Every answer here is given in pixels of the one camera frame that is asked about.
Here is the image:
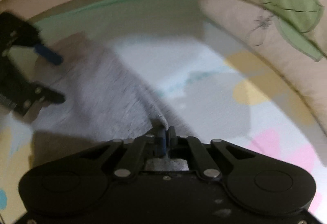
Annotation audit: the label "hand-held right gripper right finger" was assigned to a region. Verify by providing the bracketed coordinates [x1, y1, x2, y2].
[166, 125, 256, 180]

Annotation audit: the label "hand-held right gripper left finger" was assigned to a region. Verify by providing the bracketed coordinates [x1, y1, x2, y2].
[77, 125, 166, 180]

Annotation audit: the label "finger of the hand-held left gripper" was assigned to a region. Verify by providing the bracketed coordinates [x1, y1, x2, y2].
[8, 22, 63, 65]
[15, 82, 65, 116]

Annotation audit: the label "grey pants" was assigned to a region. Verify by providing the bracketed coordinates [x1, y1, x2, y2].
[31, 32, 190, 171]

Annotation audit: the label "cream line print pillow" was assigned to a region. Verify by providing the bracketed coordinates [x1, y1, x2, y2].
[199, 0, 327, 137]

